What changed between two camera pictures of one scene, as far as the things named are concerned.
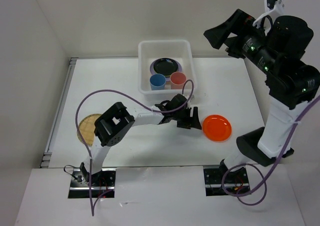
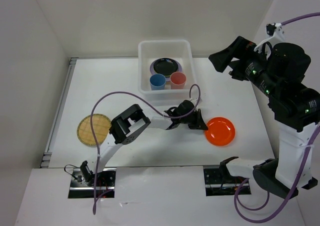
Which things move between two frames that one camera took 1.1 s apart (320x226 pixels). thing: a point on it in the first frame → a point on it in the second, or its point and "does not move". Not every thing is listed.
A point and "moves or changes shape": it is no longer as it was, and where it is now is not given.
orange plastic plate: (216, 128) moves or changes shape
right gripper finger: (239, 22) → (242, 48)
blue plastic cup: (157, 82) does not move
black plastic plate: (165, 66) does not move
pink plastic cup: (177, 80) does not move
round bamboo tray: (87, 128) does not move
